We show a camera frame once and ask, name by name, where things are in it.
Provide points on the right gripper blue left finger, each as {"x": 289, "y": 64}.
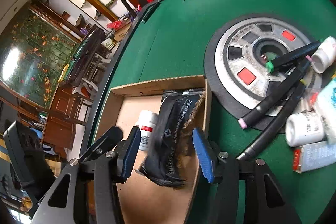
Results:
{"x": 127, "y": 155}

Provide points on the black gold snack pouch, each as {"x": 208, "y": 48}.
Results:
{"x": 171, "y": 138}

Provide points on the low wooden coffee table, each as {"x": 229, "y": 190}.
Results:
{"x": 118, "y": 29}

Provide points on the white bottle red label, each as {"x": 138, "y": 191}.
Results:
{"x": 147, "y": 121}

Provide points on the teal tissue pack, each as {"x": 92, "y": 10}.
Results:
{"x": 324, "y": 106}

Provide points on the silver red box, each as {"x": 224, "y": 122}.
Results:
{"x": 313, "y": 156}

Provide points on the black marker green cap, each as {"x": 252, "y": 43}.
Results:
{"x": 291, "y": 58}

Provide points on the floral wall mural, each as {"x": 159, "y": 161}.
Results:
{"x": 33, "y": 55}

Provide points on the cardboard tray box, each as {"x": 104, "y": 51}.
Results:
{"x": 142, "y": 200}

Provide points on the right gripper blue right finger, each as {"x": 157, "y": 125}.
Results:
{"x": 206, "y": 155}

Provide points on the black marker pink cap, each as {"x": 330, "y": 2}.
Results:
{"x": 267, "y": 103}

